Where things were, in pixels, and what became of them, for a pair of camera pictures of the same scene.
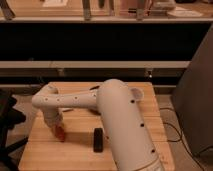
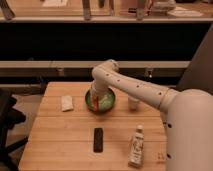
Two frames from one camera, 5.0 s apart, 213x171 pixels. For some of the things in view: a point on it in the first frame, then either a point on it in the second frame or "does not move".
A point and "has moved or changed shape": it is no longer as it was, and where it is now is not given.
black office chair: (9, 117) does not move
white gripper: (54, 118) to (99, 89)
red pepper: (60, 133) has moved or changed shape
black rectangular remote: (98, 142) does not move
